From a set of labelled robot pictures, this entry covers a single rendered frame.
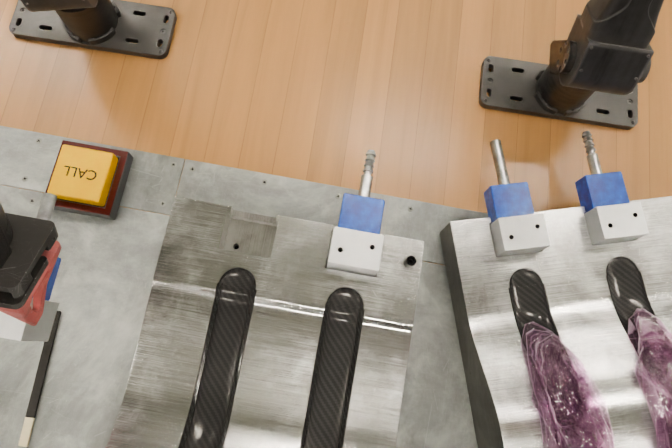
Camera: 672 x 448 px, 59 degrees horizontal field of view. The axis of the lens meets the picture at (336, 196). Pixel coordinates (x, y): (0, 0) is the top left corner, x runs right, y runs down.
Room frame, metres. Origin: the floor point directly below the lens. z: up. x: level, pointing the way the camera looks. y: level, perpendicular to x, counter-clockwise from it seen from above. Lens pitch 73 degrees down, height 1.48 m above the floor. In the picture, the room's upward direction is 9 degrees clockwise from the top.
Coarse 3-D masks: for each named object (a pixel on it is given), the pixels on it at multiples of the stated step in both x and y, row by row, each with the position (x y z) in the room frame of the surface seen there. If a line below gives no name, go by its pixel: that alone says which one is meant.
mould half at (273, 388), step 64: (192, 256) 0.09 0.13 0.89; (256, 256) 0.10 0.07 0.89; (320, 256) 0.11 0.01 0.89; (384, 256) 0.12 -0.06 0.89; (192, 320) 0.03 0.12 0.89; (256, 320) 0.04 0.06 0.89; (320, 320) 0.05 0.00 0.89; (384, 320) 0.06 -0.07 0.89; (128, 384) -0.04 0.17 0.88; (192, 384) -0.03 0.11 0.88; (256, 384) -0.02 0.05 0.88; (384, 384) 0.00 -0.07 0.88
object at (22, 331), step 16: (48, 208) 0.11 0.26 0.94; (48, 288) 0.04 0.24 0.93; (32, 304) 0.02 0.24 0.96; (48, 304) 0.02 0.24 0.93; (0, 320) 0.00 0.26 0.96; (16, 320) 0.00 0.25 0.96; (48, 320) 0.01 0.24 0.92; (0, 336) -0.01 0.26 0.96; (16, 336) -0.01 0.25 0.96; (32, 336) -0.01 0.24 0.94; (48, 336) -0.01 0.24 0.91
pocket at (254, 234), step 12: (228, 216) 0.14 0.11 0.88; (240, 216) 0.14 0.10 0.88; (252, 216) 0.14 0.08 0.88; (264, 216) 0.14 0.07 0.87; (228, 228) 0.13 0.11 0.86; (240, 228) 0.13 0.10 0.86; (252, 228) 0.13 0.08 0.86; (264, 228) 0.13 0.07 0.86; (276, 228) 0.14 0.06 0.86; (228, 240) 0.12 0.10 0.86; (240, 240) 0.12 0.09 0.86; (252, 240) 0.12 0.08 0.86; (264, 240) 0.12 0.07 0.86; (240, 252) 0.11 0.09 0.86; (252, 252) 0.11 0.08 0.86; (264, 252) 0.11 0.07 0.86
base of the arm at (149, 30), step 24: (120, 0) 0.41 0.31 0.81; (24, 24) 0.36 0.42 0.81; (48, 24) 0.37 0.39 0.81; (72, 24) 0.35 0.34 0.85; (96, 24) 0.36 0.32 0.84; (120, 24) 0.38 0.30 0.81; (144, 24) 0.39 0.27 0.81; (168, 24) 0.39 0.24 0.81; (96, 48) 0.35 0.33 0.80; (120, 48) 0.35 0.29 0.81; (144, 48) 0.35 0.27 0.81; (168, 48) 0.36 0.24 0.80
